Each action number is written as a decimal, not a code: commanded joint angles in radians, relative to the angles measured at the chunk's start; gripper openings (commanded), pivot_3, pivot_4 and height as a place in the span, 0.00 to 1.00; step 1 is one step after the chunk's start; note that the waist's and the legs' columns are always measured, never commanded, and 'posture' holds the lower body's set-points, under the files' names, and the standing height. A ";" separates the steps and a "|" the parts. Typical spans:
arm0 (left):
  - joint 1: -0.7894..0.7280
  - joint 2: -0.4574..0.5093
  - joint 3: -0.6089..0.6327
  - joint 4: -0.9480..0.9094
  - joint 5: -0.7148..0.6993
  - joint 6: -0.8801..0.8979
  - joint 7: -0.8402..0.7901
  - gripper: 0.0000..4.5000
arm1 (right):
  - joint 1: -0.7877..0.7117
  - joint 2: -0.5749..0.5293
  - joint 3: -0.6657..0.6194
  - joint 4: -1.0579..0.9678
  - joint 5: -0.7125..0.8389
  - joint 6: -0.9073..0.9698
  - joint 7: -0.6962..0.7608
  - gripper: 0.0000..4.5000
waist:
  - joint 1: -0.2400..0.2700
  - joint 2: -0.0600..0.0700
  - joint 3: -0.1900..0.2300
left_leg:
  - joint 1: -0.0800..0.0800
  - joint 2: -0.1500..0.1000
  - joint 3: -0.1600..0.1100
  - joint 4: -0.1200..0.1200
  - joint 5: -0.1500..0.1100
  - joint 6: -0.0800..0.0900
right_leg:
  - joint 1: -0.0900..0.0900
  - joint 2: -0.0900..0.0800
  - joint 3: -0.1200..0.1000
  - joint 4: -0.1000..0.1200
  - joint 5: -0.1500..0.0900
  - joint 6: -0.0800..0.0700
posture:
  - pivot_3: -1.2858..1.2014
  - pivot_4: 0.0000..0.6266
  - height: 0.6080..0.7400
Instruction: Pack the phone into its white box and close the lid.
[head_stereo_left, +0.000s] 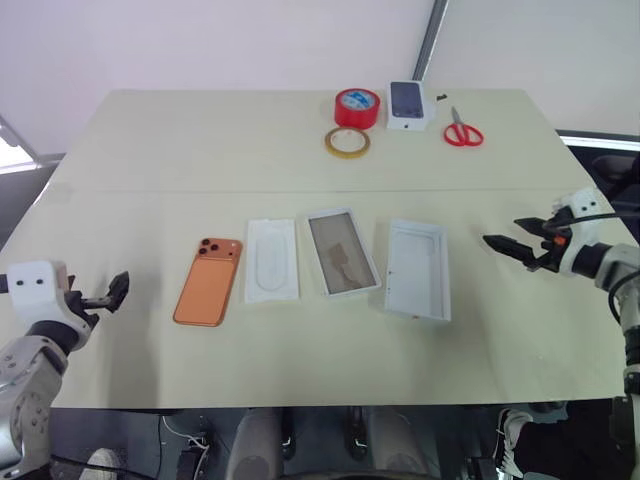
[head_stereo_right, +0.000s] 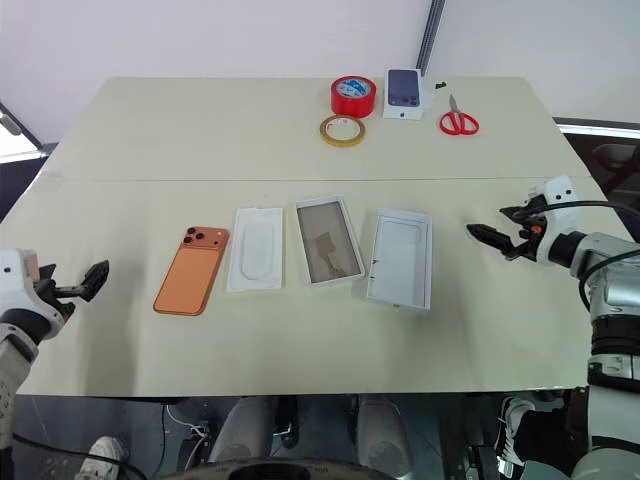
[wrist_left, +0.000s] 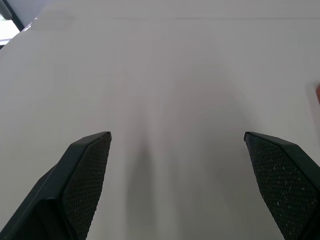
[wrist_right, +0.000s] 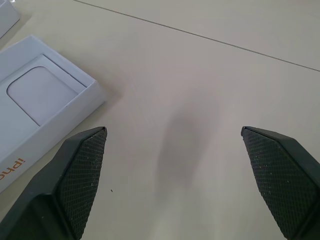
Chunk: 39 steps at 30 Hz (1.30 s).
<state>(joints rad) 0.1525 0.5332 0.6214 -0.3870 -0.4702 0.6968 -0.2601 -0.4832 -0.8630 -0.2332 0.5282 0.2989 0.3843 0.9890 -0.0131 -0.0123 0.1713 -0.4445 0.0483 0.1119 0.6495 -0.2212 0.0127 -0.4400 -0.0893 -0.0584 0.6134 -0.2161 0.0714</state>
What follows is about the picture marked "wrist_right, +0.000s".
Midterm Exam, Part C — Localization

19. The white box tray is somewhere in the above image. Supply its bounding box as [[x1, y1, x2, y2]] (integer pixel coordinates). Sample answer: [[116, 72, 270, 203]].
[[0, 34, 105, 195]]

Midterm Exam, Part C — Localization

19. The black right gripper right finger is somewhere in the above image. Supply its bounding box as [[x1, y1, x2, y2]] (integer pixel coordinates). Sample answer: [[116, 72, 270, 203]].
[[240, 125, 320, 240]]

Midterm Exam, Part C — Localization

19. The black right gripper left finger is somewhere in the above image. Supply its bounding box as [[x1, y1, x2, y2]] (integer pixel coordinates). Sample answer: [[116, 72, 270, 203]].
[[0, 126, 108, 240]]

